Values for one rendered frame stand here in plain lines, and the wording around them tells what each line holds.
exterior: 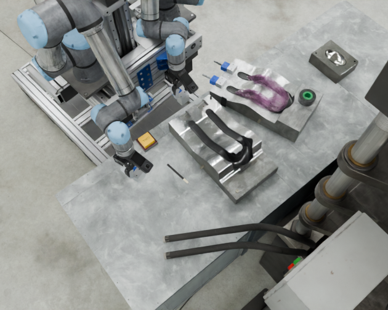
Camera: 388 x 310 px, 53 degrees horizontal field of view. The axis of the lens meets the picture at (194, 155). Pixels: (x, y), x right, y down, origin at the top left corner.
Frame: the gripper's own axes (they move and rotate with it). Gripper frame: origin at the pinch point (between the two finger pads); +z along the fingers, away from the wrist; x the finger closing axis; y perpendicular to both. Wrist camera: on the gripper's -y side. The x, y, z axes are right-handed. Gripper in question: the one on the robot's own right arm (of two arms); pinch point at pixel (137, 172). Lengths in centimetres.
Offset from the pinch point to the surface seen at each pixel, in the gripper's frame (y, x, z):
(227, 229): -45.8, -1.2, 5.5
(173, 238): -27.9, 13.1, 11.2
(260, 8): 42, -212, 95
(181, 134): -3.3, -29.1, 6.3
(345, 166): -70, -17, -58
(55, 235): 55, 39, 95
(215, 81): 0, -66, 8
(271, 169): -48, -38, 9
